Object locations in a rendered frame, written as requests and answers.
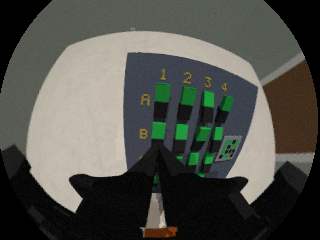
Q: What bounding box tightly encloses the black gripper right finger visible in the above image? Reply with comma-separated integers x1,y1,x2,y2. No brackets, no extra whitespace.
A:
157,143,248,227

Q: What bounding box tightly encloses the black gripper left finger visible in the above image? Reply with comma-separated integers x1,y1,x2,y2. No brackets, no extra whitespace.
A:
68,141,160,228

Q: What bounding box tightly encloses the dark grey switch panel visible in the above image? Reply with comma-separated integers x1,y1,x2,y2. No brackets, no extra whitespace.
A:
123,52,259,179

